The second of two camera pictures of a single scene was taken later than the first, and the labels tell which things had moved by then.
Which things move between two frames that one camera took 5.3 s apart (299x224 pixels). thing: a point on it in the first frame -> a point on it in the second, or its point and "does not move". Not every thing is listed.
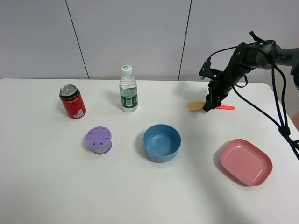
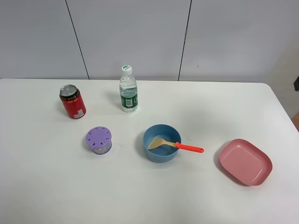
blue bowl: x=161 y=143 does not move
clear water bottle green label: x=128 y=91 does not move
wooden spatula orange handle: x=198 y=105 -> x=157 y=142
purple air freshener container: x=99 y=139 does not move
